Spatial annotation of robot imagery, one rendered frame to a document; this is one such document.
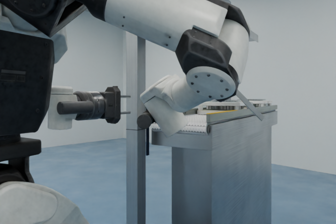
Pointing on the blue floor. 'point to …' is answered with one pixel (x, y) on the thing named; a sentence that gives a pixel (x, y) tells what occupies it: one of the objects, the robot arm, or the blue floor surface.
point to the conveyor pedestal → (223, 182)
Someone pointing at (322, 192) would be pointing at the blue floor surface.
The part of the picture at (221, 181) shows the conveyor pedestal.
